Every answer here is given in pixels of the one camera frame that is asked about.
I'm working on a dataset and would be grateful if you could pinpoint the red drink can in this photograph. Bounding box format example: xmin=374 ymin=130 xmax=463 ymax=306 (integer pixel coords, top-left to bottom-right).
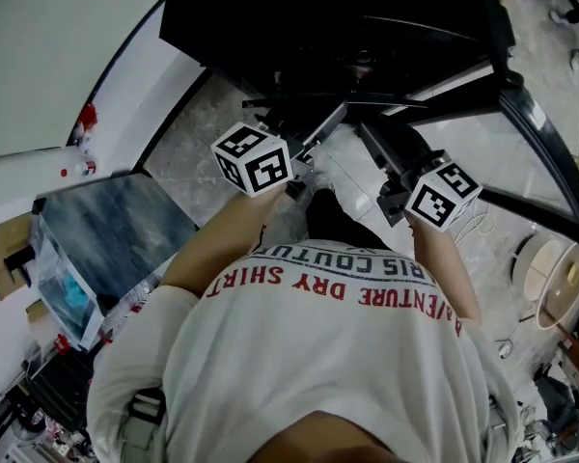
xmin=351 ymin=50 xmax=376 ymax=80

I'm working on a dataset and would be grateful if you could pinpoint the grey backpack strap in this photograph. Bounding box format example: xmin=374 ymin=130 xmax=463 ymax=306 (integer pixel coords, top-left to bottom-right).
xmin=485 ymin=393 xmax=509 ymax=433

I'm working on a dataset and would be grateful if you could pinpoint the grey strap with black buckle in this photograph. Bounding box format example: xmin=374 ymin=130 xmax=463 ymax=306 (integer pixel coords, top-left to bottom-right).
xmin=119 ymin=386 xmax=169 ymax=452

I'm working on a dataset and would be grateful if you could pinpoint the person's right forearm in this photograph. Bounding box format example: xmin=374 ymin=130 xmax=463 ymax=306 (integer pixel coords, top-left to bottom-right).
xmin=404 ymin=209 xmax=483 ymax=322

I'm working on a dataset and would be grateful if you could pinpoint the black cabinet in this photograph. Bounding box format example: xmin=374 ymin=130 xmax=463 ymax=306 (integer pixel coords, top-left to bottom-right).
xmin=158 ymin=0 xmax=518 ymax=124

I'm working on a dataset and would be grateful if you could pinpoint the white round side table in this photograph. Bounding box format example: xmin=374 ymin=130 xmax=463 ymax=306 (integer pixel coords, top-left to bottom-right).
xmin=510 ymin=231 xmax=566 ymax=304

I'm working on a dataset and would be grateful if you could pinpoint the person's white shoe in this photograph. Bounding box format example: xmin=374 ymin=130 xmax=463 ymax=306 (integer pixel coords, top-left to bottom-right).
xmin=310 ymin=171 xmax=337 ymax=194

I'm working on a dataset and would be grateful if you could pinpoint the red plastic object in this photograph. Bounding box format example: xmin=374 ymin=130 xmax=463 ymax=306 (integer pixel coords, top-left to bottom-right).
xmin=75 ymin=101 xmax=100 ymax=132

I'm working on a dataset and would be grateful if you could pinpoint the person in white clothing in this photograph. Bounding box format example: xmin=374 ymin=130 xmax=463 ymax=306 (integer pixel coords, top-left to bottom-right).
xmin=86 ymin=238 xmax=521 ymax=463

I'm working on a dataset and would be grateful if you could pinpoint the white cable coil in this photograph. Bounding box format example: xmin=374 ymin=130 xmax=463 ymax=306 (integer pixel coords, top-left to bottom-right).
xmin=451 ymin=199 xmax=497 ymax=244

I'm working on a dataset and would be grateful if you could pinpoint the brown cardboard sheet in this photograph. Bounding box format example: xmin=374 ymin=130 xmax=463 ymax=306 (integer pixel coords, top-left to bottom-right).
xmin=0 ymin=211 xmax=38 ymax=303

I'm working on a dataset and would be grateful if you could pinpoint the black bracket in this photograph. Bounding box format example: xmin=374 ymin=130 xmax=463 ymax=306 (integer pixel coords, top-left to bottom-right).
xmin=2 ymin=245 xmax=35 ymax=287

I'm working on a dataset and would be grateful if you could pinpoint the clear plastic storage bin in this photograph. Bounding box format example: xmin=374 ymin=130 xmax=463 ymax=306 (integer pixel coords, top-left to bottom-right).
xmin=31 ymin=171 xmax=200 ymax=352

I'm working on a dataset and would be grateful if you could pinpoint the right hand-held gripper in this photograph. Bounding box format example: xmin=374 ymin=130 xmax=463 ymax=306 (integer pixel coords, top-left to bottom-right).
xmin=358 ymin=117 xmax=483 ymax=233

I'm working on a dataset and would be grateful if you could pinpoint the clear water jug red handle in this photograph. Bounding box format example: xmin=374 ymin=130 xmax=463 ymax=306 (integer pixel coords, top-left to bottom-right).
xmin=51 ymin=331 xmax=73 ymax=357

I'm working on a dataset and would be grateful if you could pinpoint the teal plastic bag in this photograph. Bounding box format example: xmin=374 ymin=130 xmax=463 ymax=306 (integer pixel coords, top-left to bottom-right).
xmin=61 ymin=272 xmax=92 ymax=312

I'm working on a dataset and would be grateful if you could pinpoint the small cardboard piece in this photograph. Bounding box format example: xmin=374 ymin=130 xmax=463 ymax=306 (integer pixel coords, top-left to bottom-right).
xmin=25 ymin=299 xmax=50 ymax=330

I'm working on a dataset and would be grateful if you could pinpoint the black equipment case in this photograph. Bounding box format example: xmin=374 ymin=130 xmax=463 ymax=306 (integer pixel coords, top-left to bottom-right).
xmin=26 ymin=349 xmax=97 ymax=433

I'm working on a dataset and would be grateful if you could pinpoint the person's left forearm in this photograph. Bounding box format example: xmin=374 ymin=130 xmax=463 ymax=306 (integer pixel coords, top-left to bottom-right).
xmin=159 ymin=183 xmax=290 ymax=303

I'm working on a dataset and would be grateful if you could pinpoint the person's black trouser leg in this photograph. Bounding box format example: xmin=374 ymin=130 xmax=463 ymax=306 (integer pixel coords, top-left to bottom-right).
xmin=304 ymin=188 xmax=392 ymax=254

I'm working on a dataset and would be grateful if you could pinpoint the person's head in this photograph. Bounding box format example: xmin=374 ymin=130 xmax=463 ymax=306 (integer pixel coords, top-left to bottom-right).
xmin=258 ymin=411 xmax=404 ymax=463

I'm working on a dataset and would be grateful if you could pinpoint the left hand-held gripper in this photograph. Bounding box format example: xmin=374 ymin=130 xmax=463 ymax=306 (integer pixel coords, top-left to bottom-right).
xmin=210 ymin=99 xmax=350 ymax=203

